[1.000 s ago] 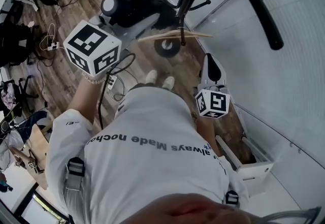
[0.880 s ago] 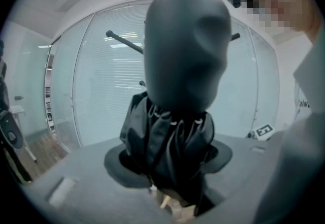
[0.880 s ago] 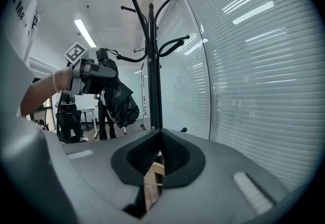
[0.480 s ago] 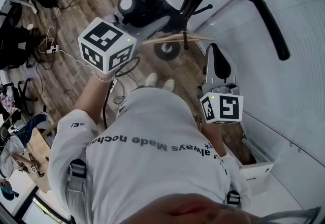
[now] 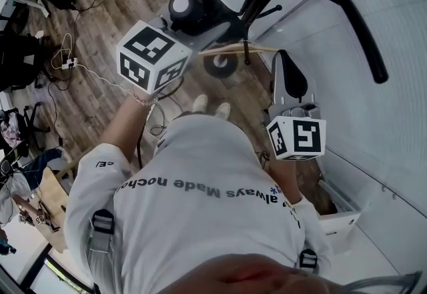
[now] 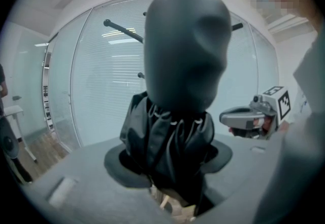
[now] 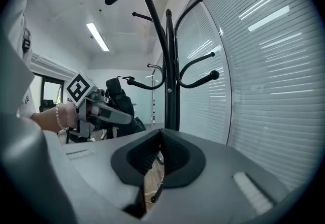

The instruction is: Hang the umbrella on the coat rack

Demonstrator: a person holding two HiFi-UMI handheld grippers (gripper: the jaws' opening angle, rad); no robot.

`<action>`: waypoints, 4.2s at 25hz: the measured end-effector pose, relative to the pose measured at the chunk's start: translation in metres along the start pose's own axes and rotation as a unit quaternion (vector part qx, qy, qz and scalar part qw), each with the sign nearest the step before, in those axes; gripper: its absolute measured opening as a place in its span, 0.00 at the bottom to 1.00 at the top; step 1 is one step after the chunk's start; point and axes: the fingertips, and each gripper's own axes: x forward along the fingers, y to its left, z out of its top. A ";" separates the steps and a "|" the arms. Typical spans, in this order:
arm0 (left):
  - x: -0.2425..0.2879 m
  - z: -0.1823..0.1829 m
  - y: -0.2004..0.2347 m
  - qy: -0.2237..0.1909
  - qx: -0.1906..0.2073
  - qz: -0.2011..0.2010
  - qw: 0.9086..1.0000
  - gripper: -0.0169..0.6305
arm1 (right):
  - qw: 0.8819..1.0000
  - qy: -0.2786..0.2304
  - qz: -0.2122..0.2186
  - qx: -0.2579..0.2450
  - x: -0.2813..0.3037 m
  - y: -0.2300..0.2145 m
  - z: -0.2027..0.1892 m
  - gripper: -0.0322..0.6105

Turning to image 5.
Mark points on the person's white shoe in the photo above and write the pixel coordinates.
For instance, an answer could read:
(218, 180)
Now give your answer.
(223, 111)
(200, 104)

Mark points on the white cabinet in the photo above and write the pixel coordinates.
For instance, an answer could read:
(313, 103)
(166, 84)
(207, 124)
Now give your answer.
(340, 222)

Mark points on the white power strip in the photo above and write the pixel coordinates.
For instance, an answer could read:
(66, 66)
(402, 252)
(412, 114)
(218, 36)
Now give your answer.
(70, 63)

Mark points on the person's left white shoe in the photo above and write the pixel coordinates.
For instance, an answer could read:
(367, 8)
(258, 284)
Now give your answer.
(200, 104)

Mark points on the person's right white shoe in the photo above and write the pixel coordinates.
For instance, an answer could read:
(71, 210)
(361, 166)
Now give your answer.
(223, 111)

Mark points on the person's face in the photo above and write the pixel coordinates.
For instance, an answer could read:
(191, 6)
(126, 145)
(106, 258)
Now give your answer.
(253, 276)

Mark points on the person's white printed shirt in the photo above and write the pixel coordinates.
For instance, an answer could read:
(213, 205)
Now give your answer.
(200, 219)

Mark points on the wooden table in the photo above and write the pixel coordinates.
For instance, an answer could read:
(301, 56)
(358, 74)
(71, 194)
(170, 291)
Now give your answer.
(53, 186)

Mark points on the person's left forearm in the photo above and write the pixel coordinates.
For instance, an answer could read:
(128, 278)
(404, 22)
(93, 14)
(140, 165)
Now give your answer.
(123, 132)

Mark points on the clear eyeglasses frame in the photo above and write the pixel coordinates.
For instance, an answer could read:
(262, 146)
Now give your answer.
(383, 279)

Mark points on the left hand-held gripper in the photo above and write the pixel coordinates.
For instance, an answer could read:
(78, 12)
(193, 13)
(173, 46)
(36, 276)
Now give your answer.
(146, 52)

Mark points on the person's right forearm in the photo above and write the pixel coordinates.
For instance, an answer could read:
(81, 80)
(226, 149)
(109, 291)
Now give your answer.
(283, 179)

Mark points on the black office chair base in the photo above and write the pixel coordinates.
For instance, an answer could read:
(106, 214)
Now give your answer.
(33, 119)

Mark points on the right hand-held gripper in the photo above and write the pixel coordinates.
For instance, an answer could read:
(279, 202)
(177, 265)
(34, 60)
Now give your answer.
(300, 136)

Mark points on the black chair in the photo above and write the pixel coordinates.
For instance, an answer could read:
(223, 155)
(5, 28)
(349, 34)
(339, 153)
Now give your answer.
(16, 59)

